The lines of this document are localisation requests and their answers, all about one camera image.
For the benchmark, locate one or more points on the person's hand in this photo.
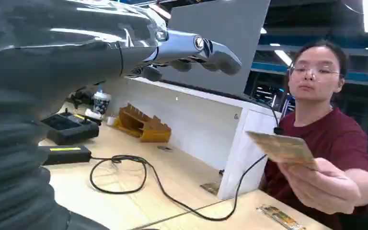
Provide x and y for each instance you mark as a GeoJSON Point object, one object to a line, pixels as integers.
{"type": "Point", "coordinates": [323, 187]}

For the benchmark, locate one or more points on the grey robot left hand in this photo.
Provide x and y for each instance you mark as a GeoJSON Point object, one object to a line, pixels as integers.
{"type": "Point", "coordinates": [60, 38]}

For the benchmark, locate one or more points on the person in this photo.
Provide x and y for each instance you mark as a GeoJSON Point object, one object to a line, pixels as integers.
{"type": "Point", "coordinates": [333, 139]}

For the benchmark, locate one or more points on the small black clip microphone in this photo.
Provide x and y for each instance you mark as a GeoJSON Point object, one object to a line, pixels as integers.
{"type": "Point", "coordinates": [278, 130]}

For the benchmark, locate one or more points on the patterned paper drink cup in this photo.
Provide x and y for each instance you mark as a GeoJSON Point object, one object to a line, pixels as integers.
{"type": "Point", "coordinates": [101, 102]}

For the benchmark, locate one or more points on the black remote controller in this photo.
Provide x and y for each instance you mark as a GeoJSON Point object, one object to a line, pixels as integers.
{"type": "Point", "coordinates": [69, 128]}

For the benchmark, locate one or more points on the small white cup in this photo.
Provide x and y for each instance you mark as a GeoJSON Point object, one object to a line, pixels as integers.
{"type": "Point", "coordinates": [111, 120]}

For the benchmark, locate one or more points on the small brown card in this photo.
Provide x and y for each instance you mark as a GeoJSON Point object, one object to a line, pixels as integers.
{"type": "Point", "coordinates": [211, 188]}

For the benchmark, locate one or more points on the person's glasses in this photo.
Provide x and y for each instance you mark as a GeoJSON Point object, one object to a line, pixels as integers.
{"type": "Point", "coordinates": [311, 73]}

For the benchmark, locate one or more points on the black power adapter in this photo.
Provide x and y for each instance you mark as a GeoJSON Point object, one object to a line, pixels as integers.
{"type": "Point", "coordinates": [66, 154]}

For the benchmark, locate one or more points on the wooden slotted card box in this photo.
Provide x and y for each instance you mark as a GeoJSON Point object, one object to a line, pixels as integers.
{"type": "Point", "coordinates": [142, 125]}

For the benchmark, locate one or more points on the white desk partition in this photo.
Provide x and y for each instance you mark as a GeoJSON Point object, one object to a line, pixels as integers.
{"type": "Point", "coordinates": [203, 127]}

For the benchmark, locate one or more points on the ribbed grey left arm sleeve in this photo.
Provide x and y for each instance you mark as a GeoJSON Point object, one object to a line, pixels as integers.
{"type": "Point", "coordinates": [9, 171]}

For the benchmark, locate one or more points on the grey panel board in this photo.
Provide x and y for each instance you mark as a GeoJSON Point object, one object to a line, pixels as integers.
{"type": "Point", "coordinates": [222, 31]}

